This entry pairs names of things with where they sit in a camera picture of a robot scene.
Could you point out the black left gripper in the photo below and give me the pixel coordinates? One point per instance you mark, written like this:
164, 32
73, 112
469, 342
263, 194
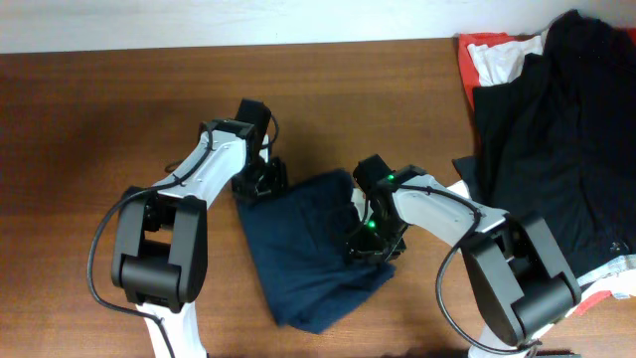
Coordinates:
263, 181

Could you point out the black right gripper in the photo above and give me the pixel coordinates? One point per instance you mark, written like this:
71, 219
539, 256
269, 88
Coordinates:
369, 247

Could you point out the navy blue shorts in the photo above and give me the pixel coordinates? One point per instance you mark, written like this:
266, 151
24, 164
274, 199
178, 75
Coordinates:
295, 244

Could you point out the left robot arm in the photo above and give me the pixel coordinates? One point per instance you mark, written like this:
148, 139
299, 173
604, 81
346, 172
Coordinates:
160, 255

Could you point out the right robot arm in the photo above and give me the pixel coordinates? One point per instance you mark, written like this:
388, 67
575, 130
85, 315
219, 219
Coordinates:
520, 279

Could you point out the red orange garment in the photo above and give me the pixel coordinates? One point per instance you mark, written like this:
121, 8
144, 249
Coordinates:
467, 64

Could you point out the black garment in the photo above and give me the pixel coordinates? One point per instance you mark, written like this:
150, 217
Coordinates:
559, 140

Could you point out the white garment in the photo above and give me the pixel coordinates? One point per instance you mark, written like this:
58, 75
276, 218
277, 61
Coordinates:
502, 59

